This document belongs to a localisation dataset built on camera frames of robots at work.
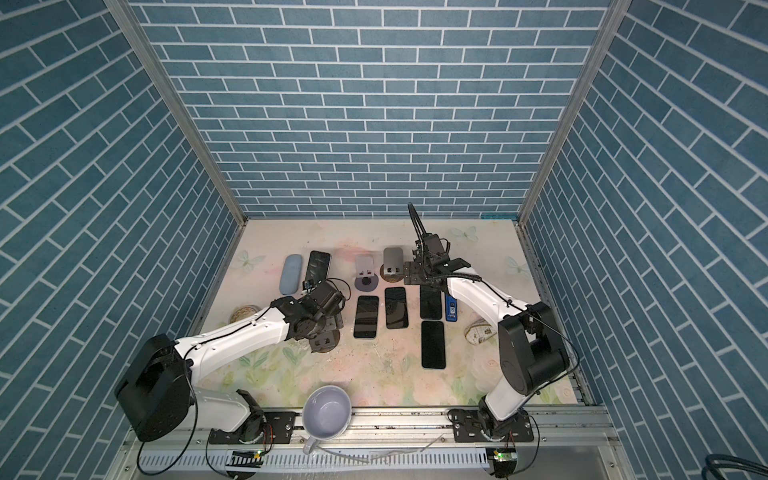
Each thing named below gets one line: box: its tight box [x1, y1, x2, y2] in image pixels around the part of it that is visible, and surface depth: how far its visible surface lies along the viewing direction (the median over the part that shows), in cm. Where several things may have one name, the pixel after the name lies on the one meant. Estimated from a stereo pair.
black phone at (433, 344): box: [421, 320, 446, 369], surface depth 89 cm
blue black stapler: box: [445, 294, 458, 322], surface depth 94 cm
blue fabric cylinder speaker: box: [279, 254, 303, 295], surface depth 104 cm
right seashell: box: [464, 320, 497, 345], surface depth 89 cm
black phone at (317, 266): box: [304, 250, 331, 282], surface depth 96 cm
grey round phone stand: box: [354, 255, 379, 292], surface depth 103 cm
